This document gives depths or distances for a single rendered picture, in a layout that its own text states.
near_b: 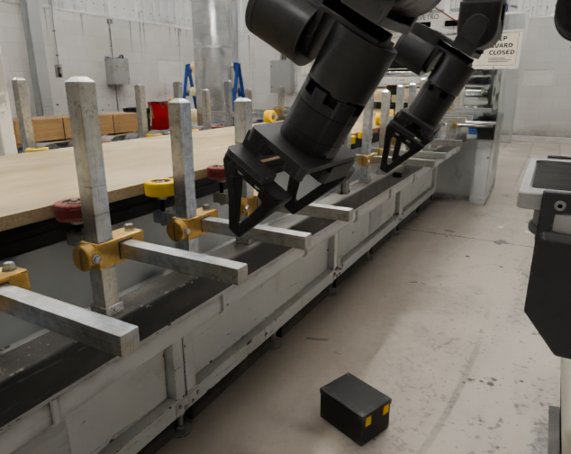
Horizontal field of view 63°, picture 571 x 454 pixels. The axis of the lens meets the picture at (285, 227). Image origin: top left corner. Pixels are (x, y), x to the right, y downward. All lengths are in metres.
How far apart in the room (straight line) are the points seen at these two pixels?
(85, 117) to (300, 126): 0.55
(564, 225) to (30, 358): 0.80
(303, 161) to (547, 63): 10.84
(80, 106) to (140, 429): 0.99
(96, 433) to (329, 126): 1.22
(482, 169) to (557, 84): 6.39
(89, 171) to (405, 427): 1.36
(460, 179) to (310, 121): 4.74
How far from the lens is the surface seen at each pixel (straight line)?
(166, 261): 0.88
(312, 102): 0.40
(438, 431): 1.83
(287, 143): 0.41
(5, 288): 0.82
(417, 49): 0.82
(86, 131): 0.90
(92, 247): 0.94
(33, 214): 1.06
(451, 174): 5.12
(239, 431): 1.75
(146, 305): 1.03
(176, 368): 1.58
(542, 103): 11.18
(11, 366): 0.91
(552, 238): 0.49
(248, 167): 0.39
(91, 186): 0.91
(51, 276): 1.17
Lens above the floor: 1.14
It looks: 17 degrees down
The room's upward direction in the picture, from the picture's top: straight up
